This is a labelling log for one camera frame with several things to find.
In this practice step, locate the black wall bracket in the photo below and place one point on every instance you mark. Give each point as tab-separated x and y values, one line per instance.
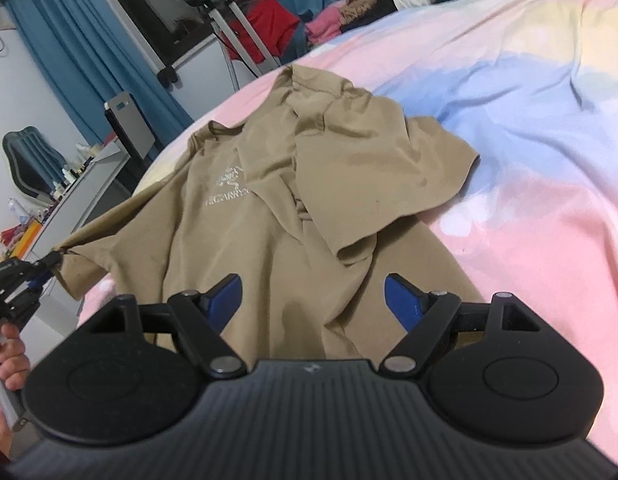
168	76

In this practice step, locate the black clothing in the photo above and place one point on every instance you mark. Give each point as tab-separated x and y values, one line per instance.
386	7

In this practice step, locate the pastel tie-dye bed sheet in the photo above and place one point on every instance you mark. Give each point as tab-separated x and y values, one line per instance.
539	160

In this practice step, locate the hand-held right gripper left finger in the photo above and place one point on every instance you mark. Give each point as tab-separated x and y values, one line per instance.
226	292

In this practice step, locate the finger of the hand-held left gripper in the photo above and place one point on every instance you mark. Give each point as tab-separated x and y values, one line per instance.
35	285
46	261

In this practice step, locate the person's left hand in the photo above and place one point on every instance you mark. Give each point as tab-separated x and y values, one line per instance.
16	355

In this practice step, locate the white spray bottle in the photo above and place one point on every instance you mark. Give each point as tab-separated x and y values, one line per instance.
20	210

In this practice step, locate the red pouch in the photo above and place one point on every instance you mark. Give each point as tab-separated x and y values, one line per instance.
11	236

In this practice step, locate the black and white chair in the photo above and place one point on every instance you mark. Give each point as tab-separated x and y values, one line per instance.
134	125

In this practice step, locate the silver tripod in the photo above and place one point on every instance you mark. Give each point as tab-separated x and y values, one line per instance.
234	25

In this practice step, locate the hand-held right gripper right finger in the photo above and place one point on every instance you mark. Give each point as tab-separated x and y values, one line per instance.
401	300

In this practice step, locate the wavy-edged mirror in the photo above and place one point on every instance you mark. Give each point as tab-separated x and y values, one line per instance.
31	160

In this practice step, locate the pink clothing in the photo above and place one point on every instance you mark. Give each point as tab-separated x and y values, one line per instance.
324	25

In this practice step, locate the white dressing table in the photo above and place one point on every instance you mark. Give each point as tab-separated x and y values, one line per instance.
84	200

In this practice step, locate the tan t-shirt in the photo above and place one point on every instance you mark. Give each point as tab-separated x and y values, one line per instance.
269	220

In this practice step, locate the brown patterned cloth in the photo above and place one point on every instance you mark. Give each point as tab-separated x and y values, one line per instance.
359	2

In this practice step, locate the red garment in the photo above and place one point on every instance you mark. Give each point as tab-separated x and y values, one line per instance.
269	22

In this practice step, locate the row of cosmetic bottles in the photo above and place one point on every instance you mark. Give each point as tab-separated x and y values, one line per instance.
74	170

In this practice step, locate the orange box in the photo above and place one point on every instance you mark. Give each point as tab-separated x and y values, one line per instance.
26	240

